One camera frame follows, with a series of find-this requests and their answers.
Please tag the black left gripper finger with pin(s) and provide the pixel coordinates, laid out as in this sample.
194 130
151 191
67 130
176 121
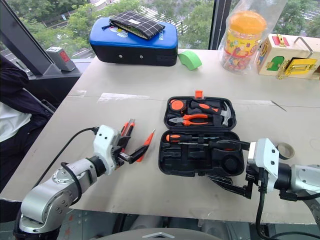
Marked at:
136 153
127 137

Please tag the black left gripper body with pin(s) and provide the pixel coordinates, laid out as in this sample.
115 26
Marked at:
117 155

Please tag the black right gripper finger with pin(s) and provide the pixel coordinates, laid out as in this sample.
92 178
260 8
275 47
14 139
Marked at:
232 188
232 143

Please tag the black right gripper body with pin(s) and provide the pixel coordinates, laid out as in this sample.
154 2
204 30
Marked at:
254 176

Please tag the orange tester pen screwdriver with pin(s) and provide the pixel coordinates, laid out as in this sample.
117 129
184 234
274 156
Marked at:
149 140

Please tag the black plastic tool case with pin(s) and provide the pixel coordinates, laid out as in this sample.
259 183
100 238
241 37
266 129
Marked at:
200 160

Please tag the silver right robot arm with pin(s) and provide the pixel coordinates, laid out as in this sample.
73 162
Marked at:
300 176

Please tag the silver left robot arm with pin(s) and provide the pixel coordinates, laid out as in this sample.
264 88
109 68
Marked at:
53 190

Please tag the orange tool case latch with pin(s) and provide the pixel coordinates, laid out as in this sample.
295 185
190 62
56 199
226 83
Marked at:
199 94

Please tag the blue black padded case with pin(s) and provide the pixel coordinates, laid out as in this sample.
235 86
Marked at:
130 51

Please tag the orange black tape measure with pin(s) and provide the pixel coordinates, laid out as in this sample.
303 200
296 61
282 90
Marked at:
178 104

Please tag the green rounded plastic object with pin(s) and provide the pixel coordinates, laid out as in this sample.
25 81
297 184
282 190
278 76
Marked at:
190 60

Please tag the wooden lock latch box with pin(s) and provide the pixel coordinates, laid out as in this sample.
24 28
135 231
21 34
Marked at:
287 62

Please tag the clear jar orange lid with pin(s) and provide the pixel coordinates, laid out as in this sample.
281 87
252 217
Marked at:
243 42

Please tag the grey box red label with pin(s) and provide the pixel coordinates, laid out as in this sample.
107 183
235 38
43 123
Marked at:
62 58

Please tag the person in dark clothing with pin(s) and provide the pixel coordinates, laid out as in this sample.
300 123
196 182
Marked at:
15 107

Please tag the black grid pattern pouch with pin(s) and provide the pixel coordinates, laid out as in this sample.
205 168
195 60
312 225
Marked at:
140 23

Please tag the clear plastic bag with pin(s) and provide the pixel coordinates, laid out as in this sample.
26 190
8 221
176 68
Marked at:
272 10

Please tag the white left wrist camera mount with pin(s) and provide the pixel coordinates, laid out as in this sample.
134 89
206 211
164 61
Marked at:
105 143

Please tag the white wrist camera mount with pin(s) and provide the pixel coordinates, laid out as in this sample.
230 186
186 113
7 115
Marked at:
105 143
266 156

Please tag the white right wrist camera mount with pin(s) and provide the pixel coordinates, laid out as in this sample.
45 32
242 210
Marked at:
266 156

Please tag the dark vertical window post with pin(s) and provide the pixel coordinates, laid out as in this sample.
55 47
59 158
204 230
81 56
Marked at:
221 22

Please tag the dark slanted window frame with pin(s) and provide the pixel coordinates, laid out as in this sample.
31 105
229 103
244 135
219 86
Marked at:
27 47

